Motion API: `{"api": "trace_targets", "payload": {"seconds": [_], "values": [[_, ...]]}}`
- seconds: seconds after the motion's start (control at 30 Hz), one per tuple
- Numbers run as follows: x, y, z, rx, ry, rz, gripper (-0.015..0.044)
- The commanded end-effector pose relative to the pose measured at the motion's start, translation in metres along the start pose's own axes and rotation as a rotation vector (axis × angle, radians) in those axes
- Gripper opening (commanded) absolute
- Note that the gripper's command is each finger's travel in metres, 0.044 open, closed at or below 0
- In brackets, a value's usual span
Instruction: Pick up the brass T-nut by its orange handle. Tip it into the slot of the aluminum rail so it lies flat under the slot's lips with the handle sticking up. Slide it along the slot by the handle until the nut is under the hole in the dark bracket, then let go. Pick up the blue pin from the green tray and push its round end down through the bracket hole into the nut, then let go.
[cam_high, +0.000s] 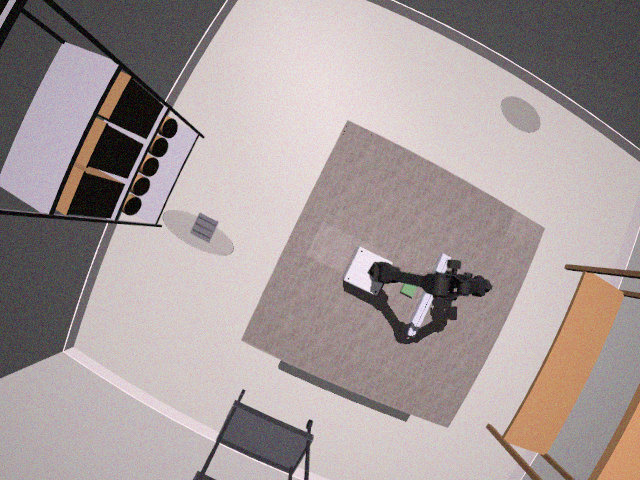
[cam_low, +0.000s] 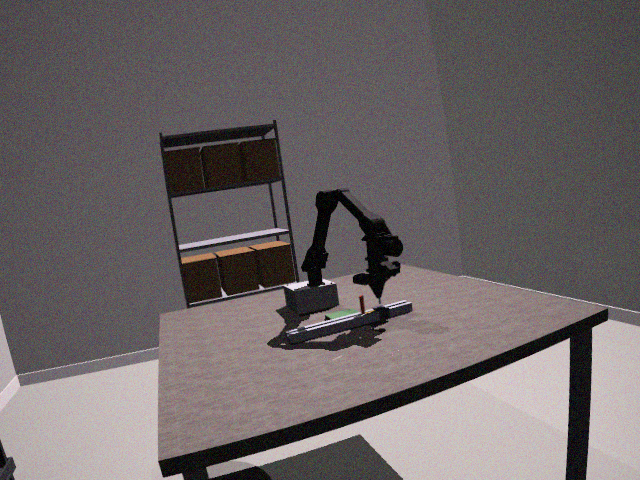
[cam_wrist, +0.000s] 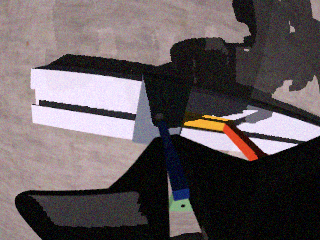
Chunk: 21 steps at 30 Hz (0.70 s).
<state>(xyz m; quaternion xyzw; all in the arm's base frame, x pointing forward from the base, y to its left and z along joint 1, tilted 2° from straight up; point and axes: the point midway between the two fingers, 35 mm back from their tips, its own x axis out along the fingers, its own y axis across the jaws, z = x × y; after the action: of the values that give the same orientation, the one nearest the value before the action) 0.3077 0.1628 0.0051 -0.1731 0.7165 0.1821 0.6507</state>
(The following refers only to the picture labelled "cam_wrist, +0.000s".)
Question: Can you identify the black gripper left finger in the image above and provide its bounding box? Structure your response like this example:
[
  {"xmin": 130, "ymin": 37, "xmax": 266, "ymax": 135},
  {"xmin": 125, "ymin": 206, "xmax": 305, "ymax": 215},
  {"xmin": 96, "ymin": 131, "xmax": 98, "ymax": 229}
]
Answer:
[{"xmin": 15, "ymin": 137, "xmax": 171, "ymax": 240}]

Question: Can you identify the green tray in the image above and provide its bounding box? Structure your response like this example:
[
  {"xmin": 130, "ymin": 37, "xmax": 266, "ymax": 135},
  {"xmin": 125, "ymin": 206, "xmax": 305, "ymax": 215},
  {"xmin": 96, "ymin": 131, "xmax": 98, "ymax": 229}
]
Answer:
[{"xmin": 168, "ymin": 195, "xmax": 193, "ymax": 212}]

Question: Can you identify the dark blue pin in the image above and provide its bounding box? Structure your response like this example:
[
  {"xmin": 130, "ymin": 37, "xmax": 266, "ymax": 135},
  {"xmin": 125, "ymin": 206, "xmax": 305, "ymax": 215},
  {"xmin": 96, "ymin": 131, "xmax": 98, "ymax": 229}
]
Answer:
[{"xmin": 157, "ymin": 121, "xmax": 189, "ymax": 201}]

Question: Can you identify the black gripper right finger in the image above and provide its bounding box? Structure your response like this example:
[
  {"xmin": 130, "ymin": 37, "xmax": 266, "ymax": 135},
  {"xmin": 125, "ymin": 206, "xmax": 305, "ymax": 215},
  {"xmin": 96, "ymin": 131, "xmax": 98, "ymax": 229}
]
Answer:
[{"xmin": 169, "ymin": 135, "xmax": 320, "ymax": 240}]

